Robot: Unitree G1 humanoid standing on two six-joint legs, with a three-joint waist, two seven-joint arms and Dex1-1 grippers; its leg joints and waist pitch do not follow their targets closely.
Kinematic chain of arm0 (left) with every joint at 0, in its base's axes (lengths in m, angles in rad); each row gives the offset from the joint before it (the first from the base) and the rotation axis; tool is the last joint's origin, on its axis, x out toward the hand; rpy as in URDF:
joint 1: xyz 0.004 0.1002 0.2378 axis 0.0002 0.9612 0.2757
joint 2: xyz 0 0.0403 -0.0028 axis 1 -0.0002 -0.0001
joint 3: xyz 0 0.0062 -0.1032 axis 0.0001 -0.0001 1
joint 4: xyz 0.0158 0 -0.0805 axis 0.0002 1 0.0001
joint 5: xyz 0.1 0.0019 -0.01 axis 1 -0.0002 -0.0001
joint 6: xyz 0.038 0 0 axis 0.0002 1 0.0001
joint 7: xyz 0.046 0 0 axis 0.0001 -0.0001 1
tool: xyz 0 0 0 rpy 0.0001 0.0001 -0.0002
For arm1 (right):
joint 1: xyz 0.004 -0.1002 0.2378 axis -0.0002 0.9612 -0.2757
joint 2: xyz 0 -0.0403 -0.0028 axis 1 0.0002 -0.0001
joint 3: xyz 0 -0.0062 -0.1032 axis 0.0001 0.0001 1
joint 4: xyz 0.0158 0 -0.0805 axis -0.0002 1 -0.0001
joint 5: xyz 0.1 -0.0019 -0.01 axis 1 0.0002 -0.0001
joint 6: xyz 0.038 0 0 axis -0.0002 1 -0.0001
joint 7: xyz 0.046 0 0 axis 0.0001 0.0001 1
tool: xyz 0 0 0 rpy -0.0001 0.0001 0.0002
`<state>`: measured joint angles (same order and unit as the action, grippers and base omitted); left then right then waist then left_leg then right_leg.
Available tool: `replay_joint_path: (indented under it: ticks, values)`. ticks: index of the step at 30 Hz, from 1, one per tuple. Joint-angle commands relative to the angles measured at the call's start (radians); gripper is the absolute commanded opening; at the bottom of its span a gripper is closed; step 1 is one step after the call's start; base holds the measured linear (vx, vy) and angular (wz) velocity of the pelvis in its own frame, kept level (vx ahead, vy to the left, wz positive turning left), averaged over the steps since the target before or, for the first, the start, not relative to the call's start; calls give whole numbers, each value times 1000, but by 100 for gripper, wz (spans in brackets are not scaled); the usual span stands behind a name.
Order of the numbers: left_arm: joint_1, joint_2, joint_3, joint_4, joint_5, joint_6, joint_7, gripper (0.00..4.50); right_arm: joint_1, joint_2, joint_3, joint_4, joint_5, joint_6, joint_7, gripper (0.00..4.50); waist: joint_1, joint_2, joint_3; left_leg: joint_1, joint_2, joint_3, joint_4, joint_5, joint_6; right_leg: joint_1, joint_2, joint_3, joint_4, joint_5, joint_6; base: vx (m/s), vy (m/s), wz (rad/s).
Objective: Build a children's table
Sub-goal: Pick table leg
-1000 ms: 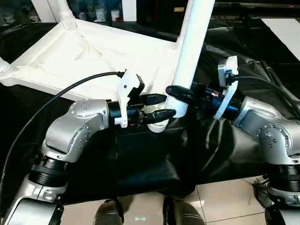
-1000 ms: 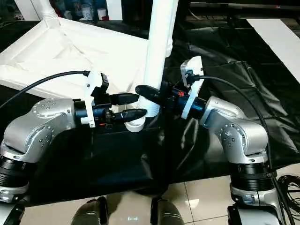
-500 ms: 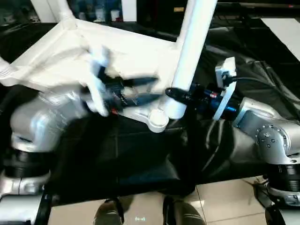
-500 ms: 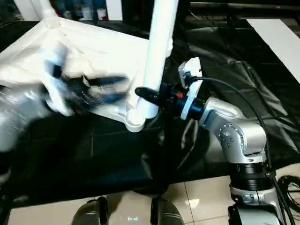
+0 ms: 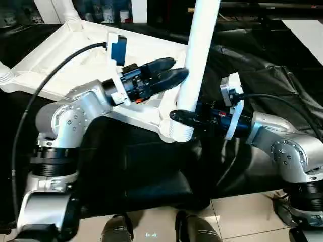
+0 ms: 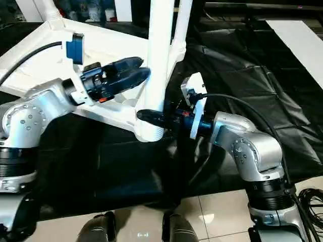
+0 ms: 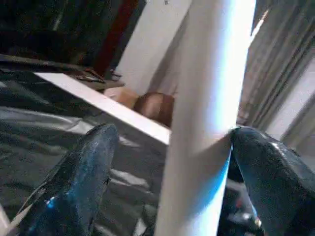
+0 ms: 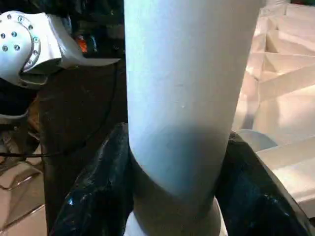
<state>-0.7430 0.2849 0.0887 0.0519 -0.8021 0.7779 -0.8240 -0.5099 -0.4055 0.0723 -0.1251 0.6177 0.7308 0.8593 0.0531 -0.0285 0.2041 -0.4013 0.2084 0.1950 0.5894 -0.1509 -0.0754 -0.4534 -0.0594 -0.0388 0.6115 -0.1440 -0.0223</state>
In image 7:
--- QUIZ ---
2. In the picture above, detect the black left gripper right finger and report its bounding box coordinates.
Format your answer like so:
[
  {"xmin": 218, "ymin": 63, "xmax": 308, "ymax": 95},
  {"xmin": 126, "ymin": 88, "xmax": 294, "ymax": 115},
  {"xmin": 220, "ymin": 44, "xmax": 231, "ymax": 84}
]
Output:
[{"xmin": 228, "ymin": 126, "xmax": 315, "ymax": 236}]

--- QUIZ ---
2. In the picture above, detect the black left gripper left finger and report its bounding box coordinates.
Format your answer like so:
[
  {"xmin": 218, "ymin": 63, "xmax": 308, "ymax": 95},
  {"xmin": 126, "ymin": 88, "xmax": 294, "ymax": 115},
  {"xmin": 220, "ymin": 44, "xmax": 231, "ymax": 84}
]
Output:
[{"xmin": 14, "ymin": 123, "xmax": 119, "ymax": 236}]

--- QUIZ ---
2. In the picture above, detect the white plastic table leg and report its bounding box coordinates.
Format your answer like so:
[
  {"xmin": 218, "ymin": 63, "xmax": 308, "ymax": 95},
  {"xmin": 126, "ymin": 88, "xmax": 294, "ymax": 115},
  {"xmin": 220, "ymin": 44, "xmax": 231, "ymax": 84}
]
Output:
[{"xmin": 153, "ymin": 0, "xmax": 258, "ymax": 236}]

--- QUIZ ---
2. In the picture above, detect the black work mat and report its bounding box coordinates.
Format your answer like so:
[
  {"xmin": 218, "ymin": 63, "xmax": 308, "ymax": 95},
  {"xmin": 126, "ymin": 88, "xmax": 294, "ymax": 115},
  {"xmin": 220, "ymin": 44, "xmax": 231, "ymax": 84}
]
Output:
[{"xmin": 0, "ymin": 54, "xmax": 261, "ymax": 236}]

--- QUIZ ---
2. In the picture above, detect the white flat board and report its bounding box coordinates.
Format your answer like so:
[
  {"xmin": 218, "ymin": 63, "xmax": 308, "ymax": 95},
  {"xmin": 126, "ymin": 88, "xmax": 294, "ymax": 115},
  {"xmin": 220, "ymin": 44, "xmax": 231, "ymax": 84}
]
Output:
[{"xmin": 33, "ymin": 72, "xmax": 172, "ymax": 147}]

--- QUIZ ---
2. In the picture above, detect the pale beige cardboard box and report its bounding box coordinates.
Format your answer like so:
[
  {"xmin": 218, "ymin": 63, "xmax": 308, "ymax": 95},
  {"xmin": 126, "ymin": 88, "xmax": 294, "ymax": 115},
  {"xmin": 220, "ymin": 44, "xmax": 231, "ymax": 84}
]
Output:
[{"xmin": 103, "ymin": 88, "xmax": 140, "ymax": 109}]

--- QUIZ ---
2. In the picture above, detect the brown cardboard box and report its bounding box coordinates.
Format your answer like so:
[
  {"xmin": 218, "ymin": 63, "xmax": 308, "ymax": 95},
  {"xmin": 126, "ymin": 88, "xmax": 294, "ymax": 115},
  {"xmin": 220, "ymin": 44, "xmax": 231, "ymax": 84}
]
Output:
[{"xmin": 133, "ymin": 91, "xmax": 176, "ymax": 128}]

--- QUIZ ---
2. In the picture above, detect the pale grey curtain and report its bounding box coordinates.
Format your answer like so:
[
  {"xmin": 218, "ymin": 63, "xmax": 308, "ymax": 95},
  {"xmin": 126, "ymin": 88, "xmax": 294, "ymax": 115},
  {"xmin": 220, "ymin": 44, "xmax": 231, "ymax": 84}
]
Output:
[{"xmin": 236, "ymin": 0, "xmax": 315, "ymax": 148}]

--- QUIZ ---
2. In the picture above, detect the black cabinet with gold label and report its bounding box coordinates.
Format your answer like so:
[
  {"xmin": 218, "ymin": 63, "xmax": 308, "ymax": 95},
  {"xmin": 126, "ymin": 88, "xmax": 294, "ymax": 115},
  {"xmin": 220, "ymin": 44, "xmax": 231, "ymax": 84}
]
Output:
[{"xmin": 0, "ymin": 0, "xmax": 135, "ymax": 75}]

